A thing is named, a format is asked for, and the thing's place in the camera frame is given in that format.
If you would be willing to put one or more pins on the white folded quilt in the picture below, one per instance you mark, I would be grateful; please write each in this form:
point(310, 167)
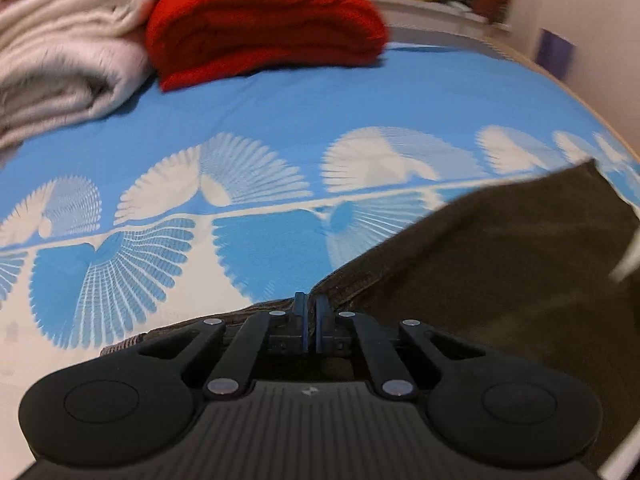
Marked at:
point(68, 61)

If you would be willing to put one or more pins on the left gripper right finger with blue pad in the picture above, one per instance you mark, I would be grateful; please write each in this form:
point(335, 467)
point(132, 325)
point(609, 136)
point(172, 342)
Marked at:
point(364, 343)

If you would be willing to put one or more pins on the brown corduroy pants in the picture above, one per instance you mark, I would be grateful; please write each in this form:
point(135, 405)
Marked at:
point(501, 305)

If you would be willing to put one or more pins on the blue white patterned bedsheet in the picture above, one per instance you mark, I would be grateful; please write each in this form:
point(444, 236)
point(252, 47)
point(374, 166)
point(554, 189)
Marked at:
point(252, 188)

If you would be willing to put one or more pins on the purple paper bag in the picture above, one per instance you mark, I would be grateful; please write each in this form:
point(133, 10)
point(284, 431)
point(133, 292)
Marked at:
point(554, 54)

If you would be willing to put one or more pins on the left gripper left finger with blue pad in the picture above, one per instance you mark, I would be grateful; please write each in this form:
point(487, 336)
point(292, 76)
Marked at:
point(278, 330)

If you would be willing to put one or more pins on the red folded blanket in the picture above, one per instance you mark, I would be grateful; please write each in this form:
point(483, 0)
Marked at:
point(195, 41)

